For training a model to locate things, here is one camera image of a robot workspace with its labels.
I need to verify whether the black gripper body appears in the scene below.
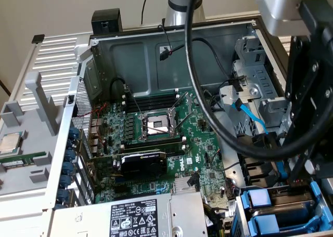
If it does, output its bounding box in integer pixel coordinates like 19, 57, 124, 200
295, 31, 333, 89

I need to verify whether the blue SATA wire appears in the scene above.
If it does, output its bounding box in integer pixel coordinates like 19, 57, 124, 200
235, 97, 288, 182

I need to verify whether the red yellow power wire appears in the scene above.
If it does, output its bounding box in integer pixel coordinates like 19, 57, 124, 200
287, 178, 308, 196

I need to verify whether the grey disk bay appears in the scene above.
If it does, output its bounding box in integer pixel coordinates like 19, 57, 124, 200
235, 176, 333, 237

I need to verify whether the metal socket cover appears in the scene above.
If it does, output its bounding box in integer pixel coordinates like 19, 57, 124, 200
169, 91, 194, 116

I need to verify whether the green motherboard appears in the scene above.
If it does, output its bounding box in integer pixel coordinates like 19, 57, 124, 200
87, 88, 231, 209

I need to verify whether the open PC case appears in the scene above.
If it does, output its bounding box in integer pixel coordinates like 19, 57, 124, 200
43, 14, 333, 237

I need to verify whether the black RAM slot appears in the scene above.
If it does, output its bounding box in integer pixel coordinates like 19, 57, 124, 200
120, 142, 187, 156
123, 93, 181, 104
121, 136, 187, 149
122, 99, 181, 111

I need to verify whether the CPU socket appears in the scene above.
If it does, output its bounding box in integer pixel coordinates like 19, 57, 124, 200
139, 110, 183, 142

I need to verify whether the silver chipset heatsink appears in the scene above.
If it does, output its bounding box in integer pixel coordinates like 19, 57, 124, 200
173, 178, 200, 194

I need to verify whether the metal locking lever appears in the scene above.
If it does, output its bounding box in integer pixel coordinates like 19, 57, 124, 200
125, 87, 144, 118

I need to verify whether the black graphics card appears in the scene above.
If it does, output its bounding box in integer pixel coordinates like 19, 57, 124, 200
85, 150, 169, 182

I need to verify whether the grey power supply unit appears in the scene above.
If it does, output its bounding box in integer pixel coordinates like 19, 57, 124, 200
51, 191, 209, 237

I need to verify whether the grey parts rack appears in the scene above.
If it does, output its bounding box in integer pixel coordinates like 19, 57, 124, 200
0, 71, 71, 196

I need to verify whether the green RAM stick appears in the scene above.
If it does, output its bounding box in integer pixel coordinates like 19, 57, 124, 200
0, 153, 47, 169

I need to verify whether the silver CPU chip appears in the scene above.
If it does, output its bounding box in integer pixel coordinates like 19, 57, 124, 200
0, 131, 22, 155

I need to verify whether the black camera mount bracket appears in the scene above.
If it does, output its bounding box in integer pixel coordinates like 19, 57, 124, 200
298, 0, 333, 40

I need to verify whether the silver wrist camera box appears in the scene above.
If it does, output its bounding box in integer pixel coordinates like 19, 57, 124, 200
255, 0, 314, 37

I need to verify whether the long black wire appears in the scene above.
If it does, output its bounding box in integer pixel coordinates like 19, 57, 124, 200
169, 37, 247, 93

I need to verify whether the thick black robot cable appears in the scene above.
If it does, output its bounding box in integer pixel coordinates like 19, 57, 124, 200
184, 0, 322, 163

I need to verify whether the thin black wire with plug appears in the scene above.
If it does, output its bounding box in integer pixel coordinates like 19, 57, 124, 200
157, 23, 174, 63

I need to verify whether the black cable with connector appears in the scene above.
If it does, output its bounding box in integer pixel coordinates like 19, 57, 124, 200
187, 172, 200, 189

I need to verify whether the thin black cable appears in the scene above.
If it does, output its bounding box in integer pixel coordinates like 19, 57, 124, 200
140, 0, 151, 25

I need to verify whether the short black looped wire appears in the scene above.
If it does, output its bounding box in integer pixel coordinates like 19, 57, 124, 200
110, 76, 131, 98

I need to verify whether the black mount box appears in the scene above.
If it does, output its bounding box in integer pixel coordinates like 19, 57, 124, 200
91, 8, 123, 35

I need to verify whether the thin red wire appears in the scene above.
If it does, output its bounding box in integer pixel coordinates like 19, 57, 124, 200
77, 102, 108, 119

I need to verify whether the black floor cable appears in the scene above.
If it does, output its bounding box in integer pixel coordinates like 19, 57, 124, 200
0, 78, 12, 98

